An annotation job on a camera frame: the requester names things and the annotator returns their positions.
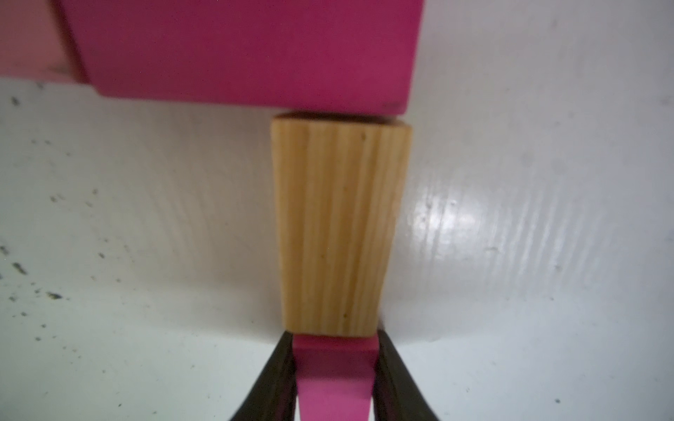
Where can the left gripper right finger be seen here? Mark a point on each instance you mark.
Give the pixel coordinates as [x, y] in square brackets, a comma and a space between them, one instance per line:
[396, 397]

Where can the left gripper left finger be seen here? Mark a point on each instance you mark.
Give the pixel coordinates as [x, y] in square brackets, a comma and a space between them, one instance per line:
[273, 396]

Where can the magenta block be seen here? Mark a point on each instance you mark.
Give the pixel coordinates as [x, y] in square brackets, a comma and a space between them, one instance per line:
[335, 376]
[348, 57]

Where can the wooden block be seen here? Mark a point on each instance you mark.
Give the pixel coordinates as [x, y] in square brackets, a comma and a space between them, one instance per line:
[338, 190]

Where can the light pink block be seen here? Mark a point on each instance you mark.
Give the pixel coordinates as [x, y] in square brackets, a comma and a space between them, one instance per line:
[37, 44]

